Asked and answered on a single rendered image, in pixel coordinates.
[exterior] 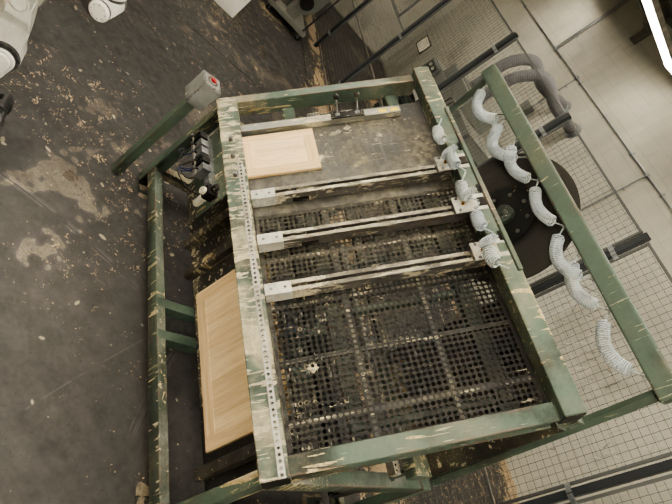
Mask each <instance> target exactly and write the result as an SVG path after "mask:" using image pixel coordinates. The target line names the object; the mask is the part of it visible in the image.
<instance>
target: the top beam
mask: <svg viewBox="0 0 672 504"><path fill-rule="evenodd" d="M412 75H413V78H414V86H413V87H414V89H415V91H416V94H417V96H418V98H419V101H420V103H421V105H422V108H423V110H424V112H425V115H426V117H427V119H428V122H429V124H430V127H431V129H432V127H433V126H435V125H438V124H439V122H440V119H441V118H442V121H441V123H440V126H442V128H443V129H444V134H446V136H447V140H446V141H451V142H453V143H449V142H445V143H444V144H442V145H439V144H438V145H439V148H440V150H441V152H443V151H444V149H446V148H447V147H449V146H452V144H455V146H457V142H459V141H458V139H457V137H456V135H455V132H454V130H453V128H452V126H451V124H450V121H449V119H448V117H447V115H446V113H445V111H444V108H445V107H447V106H446V104H445V102H444V100H443V98H442V95H441V93H440V91H439V89H438V87H437V85H436V83H435V80H434V78H433V76H432V74H431V72H430V70H429V67H428V66H426V67H417V68H413V72H412ZM446 150H447V149H446ZM463 169H465V171H466V174H465V177H464V179H463V180H464V181H466V182H467V184H468V188H469V187H470V189H471V187H472V188H473V186H474V188H476V186H475V185H476V184H478V183H477V181H476V178H475V176H474V174H473V172H472V170H471V167H468V168H463ZM465 171H464V170H462V169H456V170H451V173H450V174H451V176H452V178H453V181H454V183H455V182H456V181H458V180H462V177H463V175H464V172H465ZM478 211H481V212H482V213H483V214H484V215H483V216H484V218H485V220H486V221H487V223H488V224H487V226H486V229H488V230H490V231H492V232H493V234H494V233H495V235H498V234H497V231H499V229H498V227H497V224H496V222H495V220H494V218H493V216H492V213H491V211H490V209H485V210H478ZM473 228H474V226H473ZM474 230H475V232H476V235H477V237H478V239H479V241H480V240H481V239H482V238H484V237H486V236H488V235H489V236H490V234H491V236H492V233H491V232H489V231H487V230H483V231H477V230H476V229H475V228H474ZM497 247H498V249H499V251H500V252H504V251H508V249H507V247H506V245H505V243H504V242H503V243H497ZM500 258H501V261H500V264H501V265H504V266H506V267H509V269H507V268H504V267H501V266H498V267H497V268H491V267H490V268H491V270H492V272H493V275H494V277H495V279H496V282H497V284H498V286H499V289H500V291H501V294H502V296H503V298H504V301H505V303H506V305H507V308H508V310H509V312H510V315H511V317H512V319H513V322H514V324H515V326H516V329H517V331H518V334H519V336H520V338H521V341H522V343H523V345H524V348H525V350H526V352H527V355H528V357H529V359H530V362H531V364H532V366H533V369H534V371H535V373H536V376H537V378H538V381H539V383H540V385H541V388H542V390H543V392H544V395H545V397H546V399H547V402H548V403H549V402H551V401H552V403H554V405H555V407H556V409H557V412H558V414H559V416H560V421H559V422H556V423H558V424H562V423H567V422H572V421H577V420H579V419H581V418H582V417H583V416H585V415H586V414H587V412H588V411H587V409H586V407H585V404H584V402H583V400H582V398H581V396H580V394H579V391H578V389H577V387H576V385H575V383H574V381H573V379H572V376H571V374H570V372H569V370H568V368H567V366H566V363H565V361H564V359H563V357H562V355H561V353H560V350H559V348H558V346H557V344H556V342H555V340H554V337H553V335H552V333H551V331H550V329H549V327H548V325H547V322H546V320H545V318H544V316H543V314H542V312H541V309H540V307H539V305H538V303H537V301H536V299H535V296H534V294H533V292H532V290H531V288H530V286H529V283H528V281H527V279H526V277H525V275H524V273H523V270H522V271H518V270H517V268H516V266H515V264H514V262H513V259H512V257H511V255H509V256H503V257H500Z"/></svg>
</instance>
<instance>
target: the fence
mask: <svg viewBox="0 0 672 504"><path fill-rule="evenodd" d="M391 107H398V109H399V110H395V111H390V108H391ZM384 108H386V109H387V112H380V113H379V110H378V109H384ZM364 113H365V115H364V116H356V117H349V118H341V119H333V120H332V119H331V115H330V114H328V115H320V116H312V117H304V118H297V119H289V120H281V121H273V122H266V123H258V124H250V125H242V126H240V128H241V134H242V137H243V136H251V135H259V134H266V133H274V132H281V131H289V130H297V129H304V128H312V127H319V126H327V125H335V124H342V123H350V122H357V121H365V120H373V119H380V118H388V117H395V116H400V113H401V110H400V107H399V105H397V106H390V107H382V108H374V109H366V110H364Z"/></svg>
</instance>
